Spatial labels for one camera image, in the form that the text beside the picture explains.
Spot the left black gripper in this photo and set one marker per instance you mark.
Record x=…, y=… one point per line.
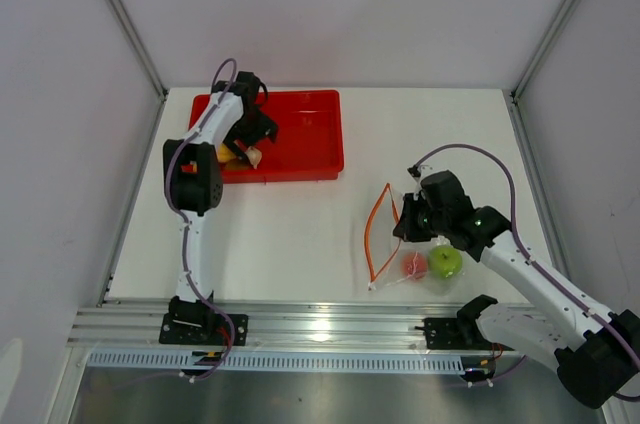
x=263, y=127

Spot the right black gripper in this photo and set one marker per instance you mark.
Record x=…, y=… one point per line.
x=405, y=228

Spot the garlic bulb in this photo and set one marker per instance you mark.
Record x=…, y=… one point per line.
x=254, y=156

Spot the small pink peach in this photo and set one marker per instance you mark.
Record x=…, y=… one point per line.
x=414, y=265

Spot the yellow lemon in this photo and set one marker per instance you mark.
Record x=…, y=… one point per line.
x=224, y=155

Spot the green apple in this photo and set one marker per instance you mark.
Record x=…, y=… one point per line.
x=445, y=261

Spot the red plastic bin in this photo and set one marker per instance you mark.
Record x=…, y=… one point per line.
x=309, y=144

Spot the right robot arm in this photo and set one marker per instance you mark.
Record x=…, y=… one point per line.
x=593, y=350

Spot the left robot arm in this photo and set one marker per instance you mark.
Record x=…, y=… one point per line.
x=227, y=132

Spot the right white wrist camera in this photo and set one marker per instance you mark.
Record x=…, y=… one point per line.
x=419, y=172

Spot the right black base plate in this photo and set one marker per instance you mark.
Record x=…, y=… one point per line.
x=452, y=333

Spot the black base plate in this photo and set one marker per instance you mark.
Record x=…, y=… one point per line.
x=214, y=332
x=452, y=333

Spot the right frame post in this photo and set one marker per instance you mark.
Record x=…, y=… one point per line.
x=552, y=32

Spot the frame post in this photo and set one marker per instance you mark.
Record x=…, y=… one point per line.
x=552, y=32
x=131, y=34

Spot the left frame post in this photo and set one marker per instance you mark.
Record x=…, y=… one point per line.
x=131, y=34

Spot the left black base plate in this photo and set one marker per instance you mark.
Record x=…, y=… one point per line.
x=214, y=332

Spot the perforated cable tray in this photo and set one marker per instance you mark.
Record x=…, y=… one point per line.
x=238, y=360

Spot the aluminium rail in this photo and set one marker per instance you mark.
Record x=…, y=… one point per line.
x=280, y=327

